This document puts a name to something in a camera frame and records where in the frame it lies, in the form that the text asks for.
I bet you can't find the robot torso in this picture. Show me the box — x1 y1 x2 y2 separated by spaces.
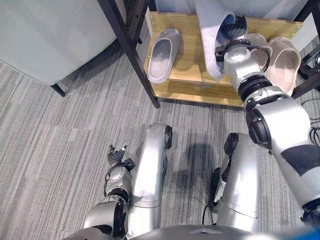
61 224 320 240

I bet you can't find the wooden shoe rack black frame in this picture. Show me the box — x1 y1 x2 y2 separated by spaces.
97 0 320 110

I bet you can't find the grey fabric slipper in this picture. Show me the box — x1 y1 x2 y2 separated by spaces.
194 0 237 81
147 27 182 84

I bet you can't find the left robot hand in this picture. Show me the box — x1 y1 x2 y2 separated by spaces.
107 141 131 167

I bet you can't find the light grey sofa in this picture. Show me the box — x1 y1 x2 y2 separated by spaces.
0 0 127 98

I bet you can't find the left silver robot leg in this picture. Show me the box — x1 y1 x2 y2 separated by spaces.
124 122 174 232

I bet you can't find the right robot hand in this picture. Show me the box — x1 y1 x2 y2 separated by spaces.
220 15 248 45

